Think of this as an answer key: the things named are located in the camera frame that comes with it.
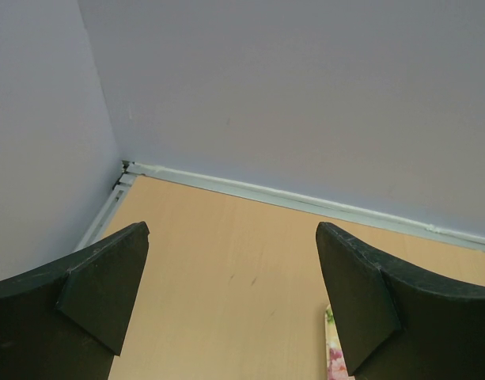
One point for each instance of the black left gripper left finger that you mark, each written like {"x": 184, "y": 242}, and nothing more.
{"x": 68, "y": 319}

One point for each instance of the aluminium back rail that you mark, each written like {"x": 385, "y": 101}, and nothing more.
{"x": 317, "y": 206}

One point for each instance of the aluminium rail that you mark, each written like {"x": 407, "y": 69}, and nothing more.
{"x": 317, "y": 206}
{"x": 100, "y": 223}

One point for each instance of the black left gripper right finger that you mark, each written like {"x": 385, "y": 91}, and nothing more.
{"x": 396, "y": 320}

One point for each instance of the floral serving tray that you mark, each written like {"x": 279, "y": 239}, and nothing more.
{"x": 336, "y": 366}

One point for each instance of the aluminium left side rail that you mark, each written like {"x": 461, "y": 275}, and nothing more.
{"x": 100, "y": 223}

